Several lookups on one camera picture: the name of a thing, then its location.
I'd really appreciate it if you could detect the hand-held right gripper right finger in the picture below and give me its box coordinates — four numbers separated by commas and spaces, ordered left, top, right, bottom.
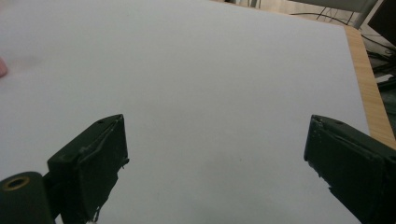
304, 114, 396, 224

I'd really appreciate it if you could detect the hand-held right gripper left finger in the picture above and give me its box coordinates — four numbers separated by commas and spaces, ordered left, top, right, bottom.
46, 113, 130, 224

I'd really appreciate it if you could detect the black monitor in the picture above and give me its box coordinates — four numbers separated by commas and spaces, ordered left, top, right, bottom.
368, 0, 396, 48

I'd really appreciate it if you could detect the grey metal stand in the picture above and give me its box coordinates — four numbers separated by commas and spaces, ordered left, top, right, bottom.
288, 0, 380, 30

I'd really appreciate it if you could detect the black cable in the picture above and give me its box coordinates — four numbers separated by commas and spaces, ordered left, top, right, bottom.
361, 33, 396, 53
290, 11, 356, 26

